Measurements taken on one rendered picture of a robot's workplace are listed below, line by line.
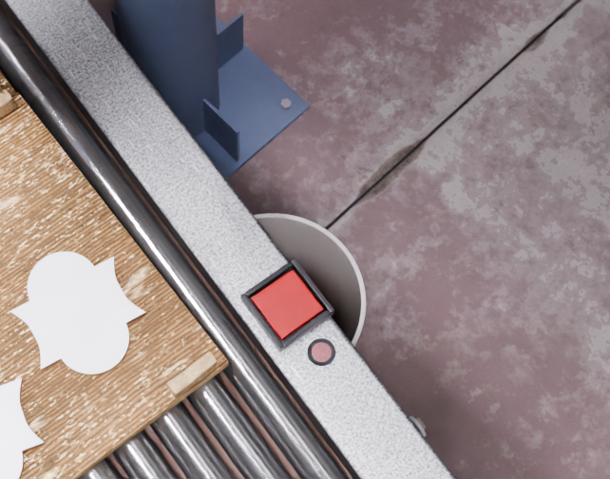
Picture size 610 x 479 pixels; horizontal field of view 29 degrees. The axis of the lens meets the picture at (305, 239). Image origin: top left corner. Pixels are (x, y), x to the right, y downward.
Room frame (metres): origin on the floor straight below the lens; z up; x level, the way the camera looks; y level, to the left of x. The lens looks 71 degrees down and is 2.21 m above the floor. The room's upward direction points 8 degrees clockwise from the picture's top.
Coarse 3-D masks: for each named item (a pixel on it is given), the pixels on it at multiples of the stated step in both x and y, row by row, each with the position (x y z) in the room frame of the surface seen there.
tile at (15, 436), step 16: (16, 384) 0.24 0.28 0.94; (0, 400) 0.22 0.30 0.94; (16, 400) 0.22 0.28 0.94; (0, 416) 0.20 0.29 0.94; (16, 416) 0.20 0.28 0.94; (0, 432) 0.18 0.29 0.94; (16, 432) 0.19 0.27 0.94; (32, 432) 0.19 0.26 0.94; (0, 448) 0.17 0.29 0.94; (16, 448) 0.17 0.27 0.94; (32, 448) 0.17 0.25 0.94; (0, 464) 0.15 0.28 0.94; (16, 464) 0.15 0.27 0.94
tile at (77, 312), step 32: (64, 256) 0.39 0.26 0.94; (32, 288) 0.35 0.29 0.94; (64, 288) 0.35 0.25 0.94; (96, 288) 0.36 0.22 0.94; (32, 320) 0.31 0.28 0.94; (64, 320) 0.31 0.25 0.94; (96, 320) 0.32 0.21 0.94; (128, 320) 0.32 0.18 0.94; (64, 352) 0.28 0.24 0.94; (96, 352) 0.28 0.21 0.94
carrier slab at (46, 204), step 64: (0, 128) 0.53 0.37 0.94; (0, 192) 0.45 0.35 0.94; (64, 192) 0.46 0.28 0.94; (0, 256) 0.38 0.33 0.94; (128, 256) 0.40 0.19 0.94; (0, 320) 0.31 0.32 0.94; (192, 320) 0.34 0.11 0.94; (0, 384) 0.24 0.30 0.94; (64, 384) 0.25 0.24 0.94; (128, 384) 0.26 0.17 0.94; (64, 448) 0.18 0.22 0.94
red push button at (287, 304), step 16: (288, 272) 0.41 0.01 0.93; (272, 288) 0.39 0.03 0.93; (288, 288) 0.39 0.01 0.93; (304, 288) 0.39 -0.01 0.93; (256, 304) 0.37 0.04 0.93; (272, 304) 0.37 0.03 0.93; (288, 304) 0.37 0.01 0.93; (304, 304) 0.38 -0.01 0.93; (320, 304) 0.38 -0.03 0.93; (272, 320) 0.35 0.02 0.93; (288, 320) 0.35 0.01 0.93; (304, 320) 0.36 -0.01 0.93
